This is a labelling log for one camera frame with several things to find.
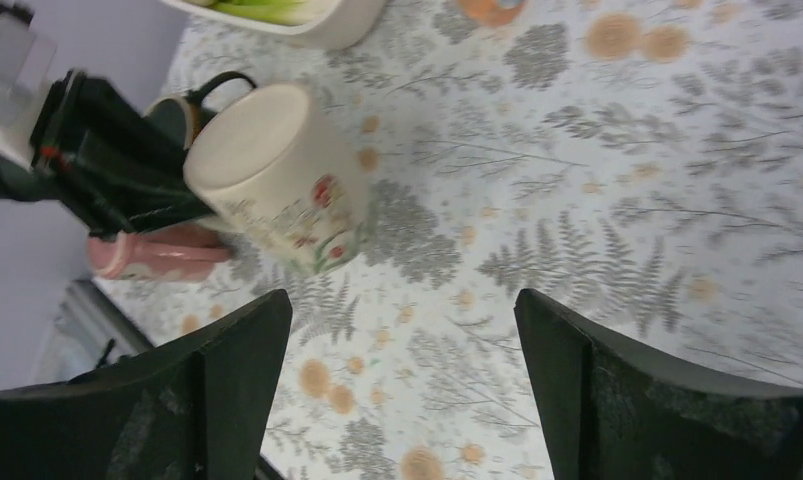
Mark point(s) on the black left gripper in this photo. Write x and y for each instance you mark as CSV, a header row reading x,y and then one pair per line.
x,y
115,170

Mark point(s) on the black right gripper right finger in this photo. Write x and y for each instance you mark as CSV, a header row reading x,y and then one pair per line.
x,y
612,407

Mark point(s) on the white plastic vegetable tub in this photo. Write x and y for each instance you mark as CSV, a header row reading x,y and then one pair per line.
x,y
324,25

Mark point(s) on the pink glass mug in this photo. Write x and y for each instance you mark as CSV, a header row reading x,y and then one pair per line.
x,y
182,253

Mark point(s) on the black mug with tan rim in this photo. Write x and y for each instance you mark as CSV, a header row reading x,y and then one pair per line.
x,y
181,117

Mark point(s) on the pink drink bottle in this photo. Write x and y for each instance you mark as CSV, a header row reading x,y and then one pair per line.
x,y
492,13

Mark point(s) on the aluminium frame rail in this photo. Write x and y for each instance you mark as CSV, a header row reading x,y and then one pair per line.
x,y
88,332

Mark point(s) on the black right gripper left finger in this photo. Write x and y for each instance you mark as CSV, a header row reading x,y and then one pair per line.
x,y
194,408

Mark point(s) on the beige upside-down mug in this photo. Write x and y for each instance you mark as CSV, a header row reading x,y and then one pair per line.
x,y
274,167

